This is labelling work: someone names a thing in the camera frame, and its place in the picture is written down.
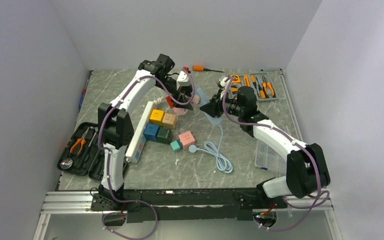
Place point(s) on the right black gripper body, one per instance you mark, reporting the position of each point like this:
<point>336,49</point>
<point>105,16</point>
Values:
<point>233,108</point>

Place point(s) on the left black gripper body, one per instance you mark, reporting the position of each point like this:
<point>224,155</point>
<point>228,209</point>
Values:
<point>172,86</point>

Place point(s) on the red cube adapter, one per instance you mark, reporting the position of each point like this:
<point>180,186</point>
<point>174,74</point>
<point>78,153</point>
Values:
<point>170,102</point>

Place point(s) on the beige cube adapter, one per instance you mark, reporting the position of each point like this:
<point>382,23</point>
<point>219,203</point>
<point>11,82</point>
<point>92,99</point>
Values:
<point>169,121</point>

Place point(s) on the grey tool tray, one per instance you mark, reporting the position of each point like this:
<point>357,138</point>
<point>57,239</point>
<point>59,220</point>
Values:
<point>260,82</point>

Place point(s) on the yellow cube adapter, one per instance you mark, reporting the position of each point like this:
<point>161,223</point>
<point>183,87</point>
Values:
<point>156,117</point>

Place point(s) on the green cube adapter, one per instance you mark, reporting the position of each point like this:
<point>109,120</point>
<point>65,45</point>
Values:
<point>164,136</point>

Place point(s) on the pink cube socket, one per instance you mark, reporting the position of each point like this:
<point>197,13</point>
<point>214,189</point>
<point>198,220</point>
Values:
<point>186,139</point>

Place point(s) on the blue cube adapter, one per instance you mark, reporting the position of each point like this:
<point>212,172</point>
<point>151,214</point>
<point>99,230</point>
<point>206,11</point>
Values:
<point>151,132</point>

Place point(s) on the teal cube plug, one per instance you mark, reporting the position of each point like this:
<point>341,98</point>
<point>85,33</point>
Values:
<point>176,145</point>

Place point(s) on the clear screw box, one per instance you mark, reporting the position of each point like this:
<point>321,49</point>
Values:
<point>266,158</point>

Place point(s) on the white power strip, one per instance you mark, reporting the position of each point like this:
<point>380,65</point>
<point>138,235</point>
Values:
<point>138,141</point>

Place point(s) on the black tool case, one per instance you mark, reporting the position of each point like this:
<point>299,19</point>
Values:
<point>82,156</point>

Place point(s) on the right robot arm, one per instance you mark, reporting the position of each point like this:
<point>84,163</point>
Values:
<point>306,168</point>

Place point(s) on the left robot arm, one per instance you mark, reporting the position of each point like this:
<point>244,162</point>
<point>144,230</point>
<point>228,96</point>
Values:
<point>115,126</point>

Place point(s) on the red blue pen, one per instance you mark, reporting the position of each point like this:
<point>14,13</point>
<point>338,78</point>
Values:
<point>82,96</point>

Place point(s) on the orange pliers in case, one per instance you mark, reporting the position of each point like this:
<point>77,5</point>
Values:
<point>78,146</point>

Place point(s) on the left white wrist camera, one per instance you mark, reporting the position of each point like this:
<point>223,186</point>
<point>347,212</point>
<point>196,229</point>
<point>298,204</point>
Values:
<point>184,80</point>

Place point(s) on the orange handled screwdriver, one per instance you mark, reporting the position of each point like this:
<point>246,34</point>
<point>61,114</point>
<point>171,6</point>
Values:
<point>198,68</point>

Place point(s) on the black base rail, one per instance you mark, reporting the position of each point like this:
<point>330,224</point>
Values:
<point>189,204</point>

